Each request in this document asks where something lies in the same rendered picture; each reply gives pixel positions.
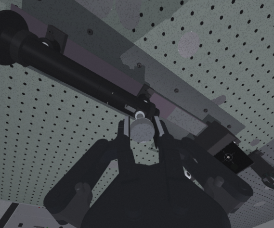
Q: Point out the dark grey rail carrier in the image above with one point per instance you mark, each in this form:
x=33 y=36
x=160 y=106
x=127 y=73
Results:
x=218 y=136

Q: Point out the black pinhole target plate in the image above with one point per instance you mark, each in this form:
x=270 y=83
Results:
x=233 y=158

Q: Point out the light grey control box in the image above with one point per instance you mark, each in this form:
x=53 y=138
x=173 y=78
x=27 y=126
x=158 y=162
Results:
x=18 y=216

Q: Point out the silver hex nut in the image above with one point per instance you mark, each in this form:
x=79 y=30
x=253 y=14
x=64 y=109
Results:
x=188 y=175

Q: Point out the black tube mount block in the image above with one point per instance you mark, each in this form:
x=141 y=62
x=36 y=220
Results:
x=57 y=35

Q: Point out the grey rail base plate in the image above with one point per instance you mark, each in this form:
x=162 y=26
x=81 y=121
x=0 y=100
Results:
x=165 y=78

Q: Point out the silver knurled thumbscrew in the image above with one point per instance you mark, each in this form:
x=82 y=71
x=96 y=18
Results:
x=142 y=130

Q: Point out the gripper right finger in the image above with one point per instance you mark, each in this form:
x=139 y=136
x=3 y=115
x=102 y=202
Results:
x=212 y=171

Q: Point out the purple grey optical rail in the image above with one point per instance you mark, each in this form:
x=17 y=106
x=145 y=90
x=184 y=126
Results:
x=117 y=76

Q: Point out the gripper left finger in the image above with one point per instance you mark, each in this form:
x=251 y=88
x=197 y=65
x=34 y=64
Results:
x=79 y=171

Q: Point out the black lens carrier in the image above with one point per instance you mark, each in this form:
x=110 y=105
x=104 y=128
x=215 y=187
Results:
x=149 y=106

